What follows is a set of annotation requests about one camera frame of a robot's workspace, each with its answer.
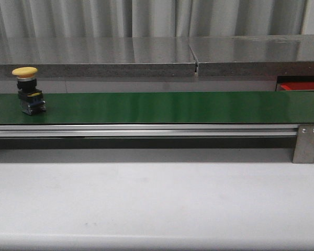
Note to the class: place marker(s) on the yellow mushroom push button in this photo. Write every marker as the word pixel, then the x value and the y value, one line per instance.
pixel 31 98

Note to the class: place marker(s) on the green conveyor belt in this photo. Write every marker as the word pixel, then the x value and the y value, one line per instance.
pixel 182 107

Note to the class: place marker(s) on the left grey stone slab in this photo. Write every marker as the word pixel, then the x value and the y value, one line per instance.
pixel 98 57

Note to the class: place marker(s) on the grey stone slab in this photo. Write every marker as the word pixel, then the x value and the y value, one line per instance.
pixel 98 57
pixel 273 55

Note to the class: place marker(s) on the right grey stone slab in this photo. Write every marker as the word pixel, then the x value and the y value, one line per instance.
pixel 273 55

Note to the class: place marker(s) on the red plastic bin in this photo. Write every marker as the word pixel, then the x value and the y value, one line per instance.
pixel 296 86

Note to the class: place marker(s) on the grey pleated curtain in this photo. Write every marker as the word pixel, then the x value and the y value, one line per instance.
pixel 49 19

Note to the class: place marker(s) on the steel conveyor support bracket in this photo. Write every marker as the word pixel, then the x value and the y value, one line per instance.
pixel 304 148

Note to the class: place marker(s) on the aluminium conveyor side rail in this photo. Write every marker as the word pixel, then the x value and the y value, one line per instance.
pixel 148 130

